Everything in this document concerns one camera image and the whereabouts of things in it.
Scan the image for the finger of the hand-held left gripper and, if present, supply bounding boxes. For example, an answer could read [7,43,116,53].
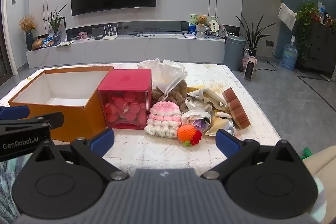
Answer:
[0,105,30,120]
[0,112,65,135]

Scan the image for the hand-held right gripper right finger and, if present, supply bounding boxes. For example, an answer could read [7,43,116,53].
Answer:
[201,129,305,180]

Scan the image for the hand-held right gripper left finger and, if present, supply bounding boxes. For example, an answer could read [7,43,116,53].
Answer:
[28,128,129,180]

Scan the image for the orange cardboard box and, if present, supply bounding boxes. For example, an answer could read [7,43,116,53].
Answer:
[8,65,114,143]

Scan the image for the yellow cloth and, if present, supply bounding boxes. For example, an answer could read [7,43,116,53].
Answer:
[205,115,231,136]

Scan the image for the silver foil packet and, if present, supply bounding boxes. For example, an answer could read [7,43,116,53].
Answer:
[223,123,242,139]

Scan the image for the purple flower in plastic wrap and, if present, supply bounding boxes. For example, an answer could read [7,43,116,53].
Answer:
[181,109,212,133]

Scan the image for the pile of red round pads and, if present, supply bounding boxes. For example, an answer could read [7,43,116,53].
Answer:
[104,91,147,125]

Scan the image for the orange crochet ball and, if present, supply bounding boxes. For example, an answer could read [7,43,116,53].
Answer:
[177,125,197,141]

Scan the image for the cream cloth strips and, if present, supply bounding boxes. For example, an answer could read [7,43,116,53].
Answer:
[188,87,228,110]

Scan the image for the red transparent storage box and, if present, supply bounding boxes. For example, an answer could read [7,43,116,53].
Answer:
[98,69,153,130]

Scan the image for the brown round basket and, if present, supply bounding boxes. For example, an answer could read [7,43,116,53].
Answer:
[31,38,47,51]

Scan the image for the blue vase with yellow flowers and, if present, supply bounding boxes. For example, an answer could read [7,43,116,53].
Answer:
[19,15,37,44]

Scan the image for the green object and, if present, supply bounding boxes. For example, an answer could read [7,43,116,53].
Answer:
[301,147,315,160]

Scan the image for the white ruffled cloth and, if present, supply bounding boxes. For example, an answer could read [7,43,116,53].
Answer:
[154,59,188,94]
[138,58,161,75]

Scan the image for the grey waste bin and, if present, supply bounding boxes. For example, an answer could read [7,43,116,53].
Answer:
[223,35,247,72]

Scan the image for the pink basket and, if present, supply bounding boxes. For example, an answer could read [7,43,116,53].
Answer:
[243,49,257,64]

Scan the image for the green plant in glass vase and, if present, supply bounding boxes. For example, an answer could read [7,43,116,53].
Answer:
[42,5,67,45]

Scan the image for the white marble television console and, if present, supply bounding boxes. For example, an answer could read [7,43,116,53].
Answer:
[26,29,226,69]

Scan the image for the beige cloth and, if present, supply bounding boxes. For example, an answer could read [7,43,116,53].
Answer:
[302,145,336,189]

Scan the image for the white router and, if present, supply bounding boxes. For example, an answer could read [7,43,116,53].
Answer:
[102,25,118,40]

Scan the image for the blue water bottle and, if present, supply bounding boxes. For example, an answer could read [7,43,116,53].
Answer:
[280,34,298,71]

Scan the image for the long-leaf potted plant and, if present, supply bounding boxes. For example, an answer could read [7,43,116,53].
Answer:
[236,14,268,57]

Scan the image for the small white fan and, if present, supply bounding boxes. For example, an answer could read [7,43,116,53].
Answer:
[209,20,220,37]

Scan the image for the teddy bear bouquet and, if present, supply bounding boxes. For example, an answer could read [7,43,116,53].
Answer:
[196,15,209,38]

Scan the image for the green printed card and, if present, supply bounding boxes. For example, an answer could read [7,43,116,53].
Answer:
[189,14,219,35]

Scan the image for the dark cabinet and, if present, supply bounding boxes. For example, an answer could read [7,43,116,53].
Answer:
[297,20,336,78]

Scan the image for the white hanging cloth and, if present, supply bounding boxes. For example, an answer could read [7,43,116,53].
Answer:
[278,3,298,30]

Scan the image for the pothos plant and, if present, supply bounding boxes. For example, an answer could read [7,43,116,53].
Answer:
[296,1,320,60]

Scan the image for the bottles on cabinet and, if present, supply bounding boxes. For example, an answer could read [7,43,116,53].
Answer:
[316,0,336,28]

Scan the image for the black cables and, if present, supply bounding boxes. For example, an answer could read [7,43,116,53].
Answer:
[129,29,156,37]

